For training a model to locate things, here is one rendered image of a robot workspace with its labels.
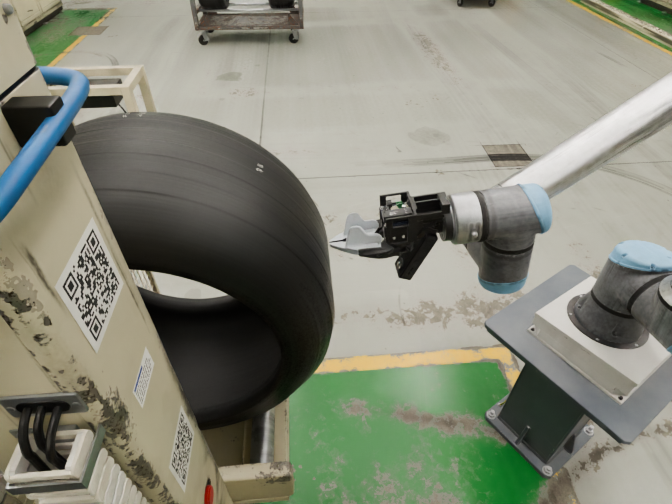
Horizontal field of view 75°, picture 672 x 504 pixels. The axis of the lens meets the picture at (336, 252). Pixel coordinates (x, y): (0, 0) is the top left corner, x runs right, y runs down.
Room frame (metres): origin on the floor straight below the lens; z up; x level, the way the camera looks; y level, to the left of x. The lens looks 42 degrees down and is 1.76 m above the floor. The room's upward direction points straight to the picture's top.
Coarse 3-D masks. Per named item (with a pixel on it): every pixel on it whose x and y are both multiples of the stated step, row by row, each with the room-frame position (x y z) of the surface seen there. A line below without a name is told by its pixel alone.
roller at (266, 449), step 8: (272, 408) 0.45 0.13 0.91; (256, 416) 0.43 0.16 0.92; (264, 416) 0.43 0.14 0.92; (272, 416) 0.43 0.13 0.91; (256, 424) 0.41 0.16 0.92; (264, 424) 0.41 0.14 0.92; (272, 424) 0.42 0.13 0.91; (256, 432) 0.39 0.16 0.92; (264, 432) 0.39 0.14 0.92; (272, 432) 0.40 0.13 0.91; (256, 440) 0.38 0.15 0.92; (264, 440) 0.38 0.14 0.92; (272, 440) 0.38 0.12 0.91; (256, 448) 0.36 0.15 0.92; (264, 448) 0.36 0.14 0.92; (272, 448) 0.37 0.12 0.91; (256, 456) 0.35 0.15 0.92; (264, 456) 0.35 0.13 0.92; (272, 456) 0.35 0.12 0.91
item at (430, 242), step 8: (424, 240) 0.58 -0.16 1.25; (432, 240) 0.58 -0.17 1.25; (416, 248) 0.59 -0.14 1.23; (424, 248) 0.58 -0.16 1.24; (400, 256) 0.61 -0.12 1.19; (408, 256) 0.59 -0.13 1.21; (416, 256) 0.58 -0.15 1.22; (424, 256) 0.58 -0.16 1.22; (400, 264) 0.59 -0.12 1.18; (408, 264) 0.58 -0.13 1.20; (416, 264) 0.58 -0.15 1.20; (400, 272) 0.58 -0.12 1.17; (408, 272) 0.58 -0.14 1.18
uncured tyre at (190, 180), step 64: (128, 128) 0.57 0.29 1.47; (192, 128) 0.60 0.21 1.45; (128, 192) 0.43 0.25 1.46; (192, 192) 0.45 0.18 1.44; (256, 192) 0.51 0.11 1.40; (128, 256) 0.39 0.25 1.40; (192, 256) 0.40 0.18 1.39; (256, 256) 0.42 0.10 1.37; (320, 256) 0.51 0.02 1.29; (192, 320) 0.65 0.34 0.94; (256, 320) 0.65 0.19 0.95; (320, 320) 0.43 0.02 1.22; (192, 384) 0.51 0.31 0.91; (256, 384) 0.49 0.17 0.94
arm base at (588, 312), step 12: (588, 300) 0.88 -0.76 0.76; (576, 312) 0.87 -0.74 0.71; (588, 312) 0.85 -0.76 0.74; (600, 312) 0.83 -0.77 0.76; (612, 312) 0.81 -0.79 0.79; (588, 324) 0.82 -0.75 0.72; (600, 324) 0.80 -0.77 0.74; (612, 324) 0.79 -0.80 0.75; (624, 324) 0.79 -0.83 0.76; (636, 324) 0.79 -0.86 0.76; (600, 336) 0.79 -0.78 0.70; (612, 336) 0.77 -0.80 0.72; (624, 336) 0.77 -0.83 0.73; (636, 336) 0.77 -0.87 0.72
